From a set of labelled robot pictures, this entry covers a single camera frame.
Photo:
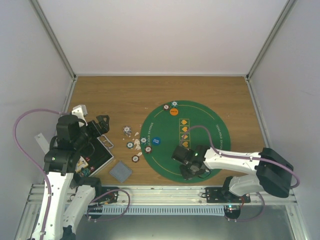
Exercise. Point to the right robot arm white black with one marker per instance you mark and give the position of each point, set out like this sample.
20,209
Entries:
264,171

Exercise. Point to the blue small blind button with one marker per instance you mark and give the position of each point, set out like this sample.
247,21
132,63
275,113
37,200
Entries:
156,141

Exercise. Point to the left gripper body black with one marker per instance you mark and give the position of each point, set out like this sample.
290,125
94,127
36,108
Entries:
96,131

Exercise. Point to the grey ribbed card tray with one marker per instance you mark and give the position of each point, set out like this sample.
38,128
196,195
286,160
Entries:
120,172

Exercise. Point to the grey slotted cable duct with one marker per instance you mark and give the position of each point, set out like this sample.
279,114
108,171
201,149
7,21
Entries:
174,210

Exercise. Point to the orange big blind button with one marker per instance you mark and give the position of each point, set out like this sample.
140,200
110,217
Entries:
174,111

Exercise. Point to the black aluminium poker case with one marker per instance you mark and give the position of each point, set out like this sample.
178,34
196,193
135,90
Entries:
94,157

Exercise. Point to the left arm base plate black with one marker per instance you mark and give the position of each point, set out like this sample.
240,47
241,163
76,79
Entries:
107,198

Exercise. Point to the red black chip stack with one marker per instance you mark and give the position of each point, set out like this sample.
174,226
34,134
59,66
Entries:
135,158

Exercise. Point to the green round poker mat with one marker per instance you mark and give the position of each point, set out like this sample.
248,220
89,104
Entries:
195,124

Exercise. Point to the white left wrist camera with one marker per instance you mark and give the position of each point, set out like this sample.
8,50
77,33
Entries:
80,111

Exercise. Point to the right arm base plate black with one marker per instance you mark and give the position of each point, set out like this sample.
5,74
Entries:
218,195

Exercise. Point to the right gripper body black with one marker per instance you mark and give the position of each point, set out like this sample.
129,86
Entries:
190,172

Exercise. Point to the teal green 50 chip stack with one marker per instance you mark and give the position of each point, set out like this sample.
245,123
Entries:
130,145

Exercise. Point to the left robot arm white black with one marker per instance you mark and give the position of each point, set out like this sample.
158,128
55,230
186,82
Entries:
56,221

